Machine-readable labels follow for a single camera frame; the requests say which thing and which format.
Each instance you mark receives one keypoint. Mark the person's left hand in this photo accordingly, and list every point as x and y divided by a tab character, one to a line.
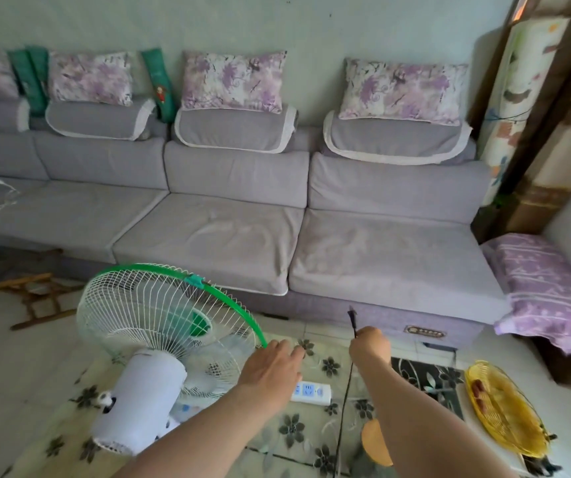
270	370

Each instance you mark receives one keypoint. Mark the person's right hand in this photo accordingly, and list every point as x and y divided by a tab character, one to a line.
372	350

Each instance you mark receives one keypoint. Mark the person's left thumb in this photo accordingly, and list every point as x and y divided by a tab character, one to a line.
305	354

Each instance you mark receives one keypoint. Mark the person's right fingers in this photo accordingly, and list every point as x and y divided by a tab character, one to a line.
367	339

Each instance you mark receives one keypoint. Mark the person's right forearm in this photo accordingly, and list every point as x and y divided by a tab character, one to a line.
414	423

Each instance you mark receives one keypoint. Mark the person's left forearm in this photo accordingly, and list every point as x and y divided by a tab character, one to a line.
205	433

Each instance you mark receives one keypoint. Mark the white power strip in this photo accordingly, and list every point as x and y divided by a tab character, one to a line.
311	392

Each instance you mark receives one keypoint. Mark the floral patterned rug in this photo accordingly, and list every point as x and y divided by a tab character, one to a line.
305	438

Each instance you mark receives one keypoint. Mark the round wooden stool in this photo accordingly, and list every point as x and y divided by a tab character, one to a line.
376	443

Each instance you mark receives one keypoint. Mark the red dates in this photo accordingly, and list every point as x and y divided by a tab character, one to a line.
479	389

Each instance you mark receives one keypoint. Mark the grey fabric sectional sofa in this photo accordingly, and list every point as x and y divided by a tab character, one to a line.
225	233

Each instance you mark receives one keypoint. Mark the white electric fan green rim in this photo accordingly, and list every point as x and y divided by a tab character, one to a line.
141	393

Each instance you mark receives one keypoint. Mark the folded purple patterned blanket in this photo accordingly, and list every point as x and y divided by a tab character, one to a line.
544	288

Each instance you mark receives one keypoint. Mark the rolled printed play mat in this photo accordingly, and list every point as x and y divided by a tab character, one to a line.
519	94

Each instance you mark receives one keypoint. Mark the green cushion with red figure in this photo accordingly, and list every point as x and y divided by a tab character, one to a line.
160	87

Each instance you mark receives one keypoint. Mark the brown wooden door frame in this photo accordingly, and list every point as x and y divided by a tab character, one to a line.
566	144

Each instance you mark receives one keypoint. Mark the wooden folding stool frame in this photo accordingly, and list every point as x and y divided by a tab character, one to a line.
31	293

